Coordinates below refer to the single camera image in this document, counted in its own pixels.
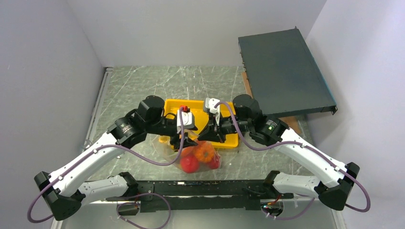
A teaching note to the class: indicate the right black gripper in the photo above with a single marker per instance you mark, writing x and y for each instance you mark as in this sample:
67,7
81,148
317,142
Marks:
212,132

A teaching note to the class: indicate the black base frame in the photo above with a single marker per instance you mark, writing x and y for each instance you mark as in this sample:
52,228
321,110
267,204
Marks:
201,195

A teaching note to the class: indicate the dark green rack box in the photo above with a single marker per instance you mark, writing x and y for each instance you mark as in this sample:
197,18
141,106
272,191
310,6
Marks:
283,75

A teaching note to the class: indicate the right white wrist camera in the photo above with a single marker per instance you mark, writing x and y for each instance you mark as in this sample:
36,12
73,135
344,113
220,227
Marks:
211,107

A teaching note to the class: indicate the aluminium side rail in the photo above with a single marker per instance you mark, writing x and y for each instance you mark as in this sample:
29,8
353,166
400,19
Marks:
96,113

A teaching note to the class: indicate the yellow plastic tray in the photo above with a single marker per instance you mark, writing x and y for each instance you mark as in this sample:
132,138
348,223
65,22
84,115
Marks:
201,119

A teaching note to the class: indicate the orange toy pumpkin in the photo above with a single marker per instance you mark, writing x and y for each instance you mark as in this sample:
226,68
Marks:
204,153

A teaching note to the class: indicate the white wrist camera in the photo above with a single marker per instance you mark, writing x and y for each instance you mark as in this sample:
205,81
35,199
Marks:
185,118
211,107

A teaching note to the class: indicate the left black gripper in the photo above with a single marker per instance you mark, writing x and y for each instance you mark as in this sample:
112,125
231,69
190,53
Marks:
175,140

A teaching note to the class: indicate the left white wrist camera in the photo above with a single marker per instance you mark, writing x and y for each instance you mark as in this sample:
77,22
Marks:
185,118

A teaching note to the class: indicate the clear dotted zip top bag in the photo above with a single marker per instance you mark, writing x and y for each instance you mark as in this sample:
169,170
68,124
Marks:
163,147

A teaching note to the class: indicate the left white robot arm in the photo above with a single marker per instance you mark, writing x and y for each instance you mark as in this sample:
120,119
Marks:
68,188

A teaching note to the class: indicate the red bell pepper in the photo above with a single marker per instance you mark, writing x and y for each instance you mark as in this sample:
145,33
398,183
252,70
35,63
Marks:
214,163

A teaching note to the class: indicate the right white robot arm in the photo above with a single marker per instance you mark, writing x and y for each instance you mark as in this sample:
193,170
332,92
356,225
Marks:
331,181

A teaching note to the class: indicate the wooden board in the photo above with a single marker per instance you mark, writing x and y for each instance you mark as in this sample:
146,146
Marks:
290,120

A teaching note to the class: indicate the orange toy carrot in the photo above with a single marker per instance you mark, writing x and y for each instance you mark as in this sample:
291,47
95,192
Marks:
187,151

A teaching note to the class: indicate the red toy tomato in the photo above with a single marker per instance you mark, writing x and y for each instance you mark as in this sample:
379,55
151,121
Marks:
189,164

